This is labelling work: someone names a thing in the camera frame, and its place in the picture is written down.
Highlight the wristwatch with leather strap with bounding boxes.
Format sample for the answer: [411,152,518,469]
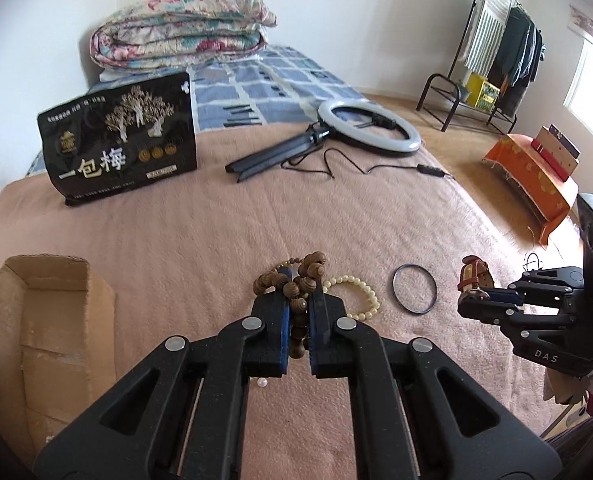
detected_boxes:
[458,255,494,301]

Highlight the brown wooden bead necklace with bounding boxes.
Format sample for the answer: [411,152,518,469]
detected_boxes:
[252,250,329,360]

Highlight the thin blue bangle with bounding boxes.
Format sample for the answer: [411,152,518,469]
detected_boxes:
[391,263,438,316]

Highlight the orange covered side table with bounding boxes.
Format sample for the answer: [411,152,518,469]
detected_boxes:
[483,133,578,246]

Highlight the books on side table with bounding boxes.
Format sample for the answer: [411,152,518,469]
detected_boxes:
[531,124,581,182]

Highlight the cardboard box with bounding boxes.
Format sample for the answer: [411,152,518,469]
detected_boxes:
[0,255,116,465]

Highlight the yellow box on rack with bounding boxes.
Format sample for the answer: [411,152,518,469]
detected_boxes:
[465,73,500,113]

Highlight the black clothes rack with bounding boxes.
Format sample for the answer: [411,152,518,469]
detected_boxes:
[415,0,517,134]

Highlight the hanging clothes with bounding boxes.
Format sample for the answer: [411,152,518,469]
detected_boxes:
[457,0,546,117]

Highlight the black snack bag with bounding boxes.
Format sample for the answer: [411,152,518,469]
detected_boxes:
[37,72,198,206]

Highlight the blue checkered bedsheet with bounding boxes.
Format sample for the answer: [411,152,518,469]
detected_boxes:
[25,44,368,177]

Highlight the folded floral quilt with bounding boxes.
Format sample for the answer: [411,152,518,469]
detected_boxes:
[89,0,278,73]

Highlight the pale yellow bead bracelet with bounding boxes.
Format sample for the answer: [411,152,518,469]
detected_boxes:
[321,274,381,323]

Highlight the black ring light cable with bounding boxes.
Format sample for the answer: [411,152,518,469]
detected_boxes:
[280,145,458,182]

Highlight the ring light with tripod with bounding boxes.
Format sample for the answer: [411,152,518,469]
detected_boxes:
[225,100,422,182]

